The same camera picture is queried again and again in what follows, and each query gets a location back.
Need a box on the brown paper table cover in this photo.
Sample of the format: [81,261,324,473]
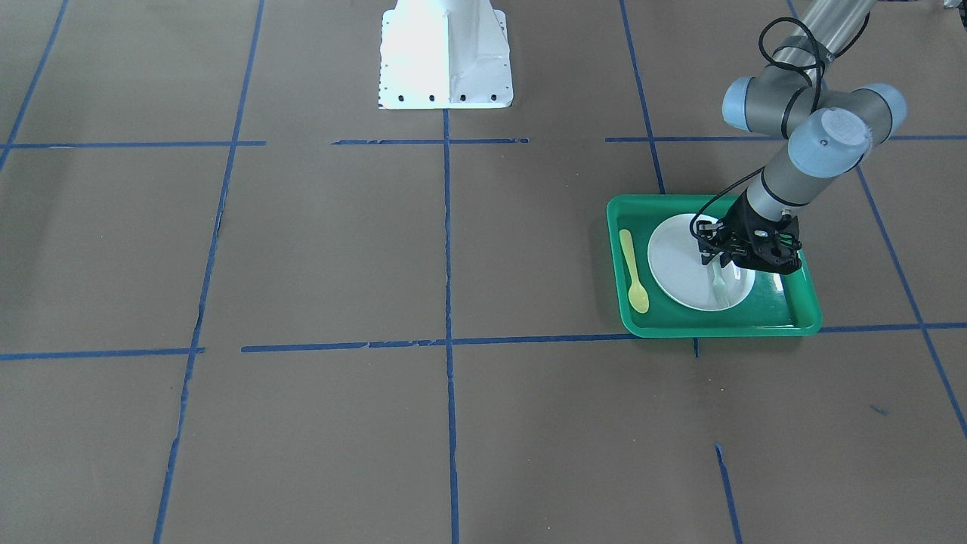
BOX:
[2,1,965,543]

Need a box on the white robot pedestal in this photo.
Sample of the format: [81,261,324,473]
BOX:
[378,1,514,110]

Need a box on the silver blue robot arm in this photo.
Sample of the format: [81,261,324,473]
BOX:
[688,1,907,275]

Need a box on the yellow plastic spoon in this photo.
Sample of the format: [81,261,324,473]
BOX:
[619,230,650,314]

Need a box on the clear plastic fork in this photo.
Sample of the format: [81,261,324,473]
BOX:
[710,258,730,310]

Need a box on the white round plate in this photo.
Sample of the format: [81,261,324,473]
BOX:
[648,213,755,312]

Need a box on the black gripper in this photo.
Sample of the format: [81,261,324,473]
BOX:
[694,195,800,269]

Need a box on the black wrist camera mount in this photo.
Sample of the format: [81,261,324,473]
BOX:
[739,226,802,276]

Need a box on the green plastic tray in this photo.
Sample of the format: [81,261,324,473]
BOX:
[607,195,823,338]

